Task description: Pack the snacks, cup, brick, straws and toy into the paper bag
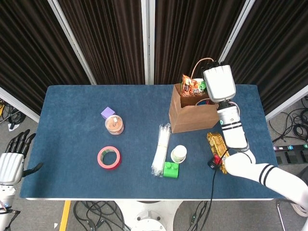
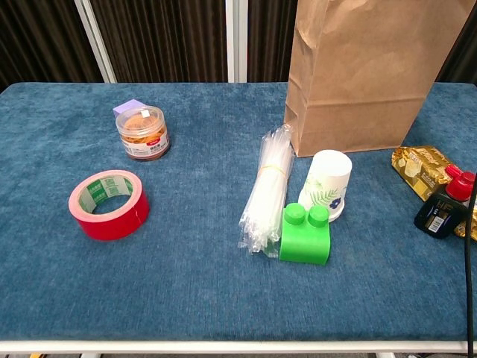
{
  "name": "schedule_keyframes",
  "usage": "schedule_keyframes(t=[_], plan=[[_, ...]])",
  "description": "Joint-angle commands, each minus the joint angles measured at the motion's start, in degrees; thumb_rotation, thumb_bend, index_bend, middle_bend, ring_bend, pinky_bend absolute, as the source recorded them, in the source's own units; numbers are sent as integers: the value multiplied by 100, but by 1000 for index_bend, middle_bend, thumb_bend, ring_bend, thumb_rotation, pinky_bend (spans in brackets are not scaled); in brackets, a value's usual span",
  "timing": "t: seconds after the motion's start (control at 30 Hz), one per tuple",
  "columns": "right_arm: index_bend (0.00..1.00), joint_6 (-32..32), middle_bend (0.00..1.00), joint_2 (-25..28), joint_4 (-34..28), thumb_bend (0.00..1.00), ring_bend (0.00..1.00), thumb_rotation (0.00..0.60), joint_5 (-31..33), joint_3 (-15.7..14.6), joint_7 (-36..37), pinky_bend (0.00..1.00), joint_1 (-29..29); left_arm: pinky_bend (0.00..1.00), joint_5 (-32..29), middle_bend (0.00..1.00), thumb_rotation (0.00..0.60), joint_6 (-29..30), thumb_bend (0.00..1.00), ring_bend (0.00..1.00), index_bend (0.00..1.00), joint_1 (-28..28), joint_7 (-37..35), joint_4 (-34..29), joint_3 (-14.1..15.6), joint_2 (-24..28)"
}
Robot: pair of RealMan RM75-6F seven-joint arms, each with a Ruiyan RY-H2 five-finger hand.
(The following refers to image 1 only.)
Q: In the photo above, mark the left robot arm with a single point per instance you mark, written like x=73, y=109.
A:
x=4, y=199

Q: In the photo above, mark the purple cube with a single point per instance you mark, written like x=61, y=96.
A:
x=107, y=111

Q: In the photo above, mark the clear jar of rubber bands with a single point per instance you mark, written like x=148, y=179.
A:
x=114, y=125

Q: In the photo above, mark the yellow floor tape strip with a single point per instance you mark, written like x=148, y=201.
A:
x=65, y=214

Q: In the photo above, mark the red adhesive tape roll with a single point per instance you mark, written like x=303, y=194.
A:
x=99, y=157

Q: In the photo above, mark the grey metal stand tube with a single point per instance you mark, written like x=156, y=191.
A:
x=280, y=211

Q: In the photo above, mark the black ink bottle red cap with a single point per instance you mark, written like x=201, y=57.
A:
x=212, y=164

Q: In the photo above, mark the gold foil snack package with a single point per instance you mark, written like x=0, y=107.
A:
x=216, y=144

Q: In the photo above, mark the green orange snack bag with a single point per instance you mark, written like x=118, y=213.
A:
x=192, y=87

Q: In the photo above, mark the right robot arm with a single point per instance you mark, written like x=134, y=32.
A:
x=233, y=130

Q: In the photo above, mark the brown paper bag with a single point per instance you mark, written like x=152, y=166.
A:
x=190, y=118

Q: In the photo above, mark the white plastic zip ties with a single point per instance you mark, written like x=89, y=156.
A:
x=160, y=154

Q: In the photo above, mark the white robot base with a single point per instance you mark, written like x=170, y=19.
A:
x=149, y=214

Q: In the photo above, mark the black pleated partition panel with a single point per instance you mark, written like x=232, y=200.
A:
x=24, y=48
x=187, y=36
x=276, y=48
x=108, y=36

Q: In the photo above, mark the blue table cloth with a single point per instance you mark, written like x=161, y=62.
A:
x=72, y=108

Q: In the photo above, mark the white table frame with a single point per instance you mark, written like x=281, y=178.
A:
x=96, y=199

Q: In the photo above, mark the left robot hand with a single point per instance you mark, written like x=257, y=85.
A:
x=9, y=166

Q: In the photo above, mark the green toy building block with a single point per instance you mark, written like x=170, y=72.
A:
x=171, y=170

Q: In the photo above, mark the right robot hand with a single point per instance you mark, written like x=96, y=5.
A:
x=220, y=81

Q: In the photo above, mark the white paper scrap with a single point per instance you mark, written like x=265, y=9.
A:
x=13, y=127

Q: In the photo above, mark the white leaf print paper cup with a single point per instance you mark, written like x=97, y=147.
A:
x=178, y=154

